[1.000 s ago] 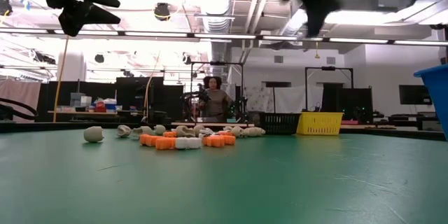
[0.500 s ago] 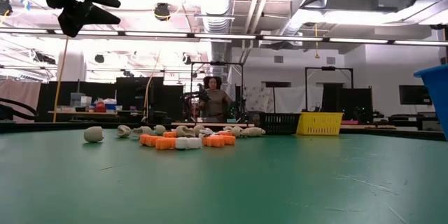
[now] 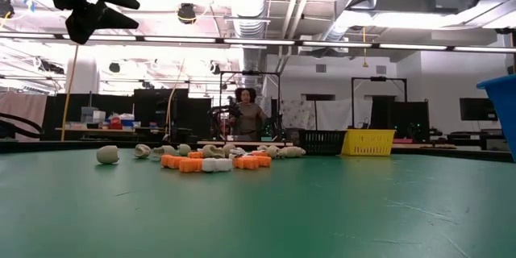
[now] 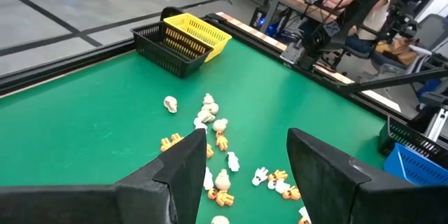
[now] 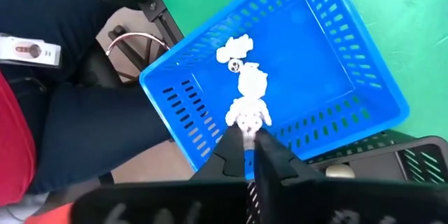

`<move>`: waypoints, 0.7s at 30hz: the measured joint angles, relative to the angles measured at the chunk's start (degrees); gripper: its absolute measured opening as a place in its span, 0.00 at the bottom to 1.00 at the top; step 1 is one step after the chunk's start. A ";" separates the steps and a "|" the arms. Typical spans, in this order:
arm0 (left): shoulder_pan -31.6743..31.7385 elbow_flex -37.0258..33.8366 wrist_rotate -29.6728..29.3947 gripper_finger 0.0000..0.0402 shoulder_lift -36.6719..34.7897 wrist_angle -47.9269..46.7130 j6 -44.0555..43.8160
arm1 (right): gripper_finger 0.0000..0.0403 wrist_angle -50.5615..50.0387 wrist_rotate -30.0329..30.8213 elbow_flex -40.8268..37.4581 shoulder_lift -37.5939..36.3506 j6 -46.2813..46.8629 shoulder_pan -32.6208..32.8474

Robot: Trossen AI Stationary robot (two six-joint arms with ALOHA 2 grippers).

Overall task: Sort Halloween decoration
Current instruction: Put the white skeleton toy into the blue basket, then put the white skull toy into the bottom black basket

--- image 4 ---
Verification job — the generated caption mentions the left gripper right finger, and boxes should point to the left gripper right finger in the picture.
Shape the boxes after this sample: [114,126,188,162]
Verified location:
[286,127,448,224]

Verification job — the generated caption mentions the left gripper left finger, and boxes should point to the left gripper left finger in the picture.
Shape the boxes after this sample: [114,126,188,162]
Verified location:
[0,127,209,224]

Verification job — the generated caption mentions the blue plastic basket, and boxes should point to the blue plastic basket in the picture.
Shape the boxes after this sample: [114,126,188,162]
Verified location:
[383,142,448,187]

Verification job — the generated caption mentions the black plastic basket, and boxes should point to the black plastic basket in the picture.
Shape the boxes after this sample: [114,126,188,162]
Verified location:
[130,21,214,79]
[377,115,448,169]

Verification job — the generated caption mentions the green table mat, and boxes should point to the green table mat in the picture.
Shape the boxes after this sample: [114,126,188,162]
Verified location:
[0,38,389,224]

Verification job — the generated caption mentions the silver aluminium profile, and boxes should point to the silver aluminium profile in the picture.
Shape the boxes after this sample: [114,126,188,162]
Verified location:
[422,107,448,141]

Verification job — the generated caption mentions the brown bag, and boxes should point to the brown bag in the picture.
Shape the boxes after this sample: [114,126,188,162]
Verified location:
[374,37,423,64]

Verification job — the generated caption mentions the yellow plastic basket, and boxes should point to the yellow plastic basket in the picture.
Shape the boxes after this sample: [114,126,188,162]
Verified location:
[163,13,233,63]

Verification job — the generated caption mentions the person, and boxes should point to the person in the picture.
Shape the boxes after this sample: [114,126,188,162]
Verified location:
[323,0,433,64]

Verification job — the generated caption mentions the blue grey office chair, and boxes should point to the blue grey office chair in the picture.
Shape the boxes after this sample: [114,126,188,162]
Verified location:
[344,13,448,90]

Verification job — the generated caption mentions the wooden side table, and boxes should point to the wooden side table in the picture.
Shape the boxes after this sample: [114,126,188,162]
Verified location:
[258,0,346,36]

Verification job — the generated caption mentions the black mount bracket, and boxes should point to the black mount bracket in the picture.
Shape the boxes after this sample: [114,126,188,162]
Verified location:
[160,6,185,22]

